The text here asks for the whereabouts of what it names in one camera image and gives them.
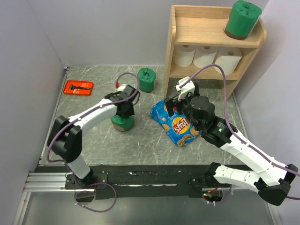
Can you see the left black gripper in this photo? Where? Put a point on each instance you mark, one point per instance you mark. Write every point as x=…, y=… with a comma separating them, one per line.
x=129, y=113

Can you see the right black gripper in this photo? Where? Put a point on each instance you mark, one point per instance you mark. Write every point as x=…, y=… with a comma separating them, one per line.
x=169, y=102

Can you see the green roll back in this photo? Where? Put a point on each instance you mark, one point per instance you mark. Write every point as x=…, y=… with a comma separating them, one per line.
x=147, y=79

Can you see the white paper towel roll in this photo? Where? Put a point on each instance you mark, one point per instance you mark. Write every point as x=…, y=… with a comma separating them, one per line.
x=183, y=55
x=228, y=59
x=204, y=55

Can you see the green paper towel roll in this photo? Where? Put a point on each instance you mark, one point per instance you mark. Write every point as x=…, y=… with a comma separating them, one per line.
x=242, y=19

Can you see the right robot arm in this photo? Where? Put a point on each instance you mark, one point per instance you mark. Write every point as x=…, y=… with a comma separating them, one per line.
x=270, y=179

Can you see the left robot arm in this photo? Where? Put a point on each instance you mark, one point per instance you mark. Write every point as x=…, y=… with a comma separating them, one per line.
x=66, y=135

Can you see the blue Lays chips bag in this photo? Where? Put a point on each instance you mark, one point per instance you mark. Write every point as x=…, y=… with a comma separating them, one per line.
x=177, y=127

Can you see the orange razor package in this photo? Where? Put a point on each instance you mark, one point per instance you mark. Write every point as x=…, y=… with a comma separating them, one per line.
x=78, y=87

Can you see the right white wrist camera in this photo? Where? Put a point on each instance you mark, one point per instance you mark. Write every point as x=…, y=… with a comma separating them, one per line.
x=184, y=86

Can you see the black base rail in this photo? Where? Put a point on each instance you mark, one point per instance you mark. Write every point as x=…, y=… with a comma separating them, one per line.
x=123, y=181

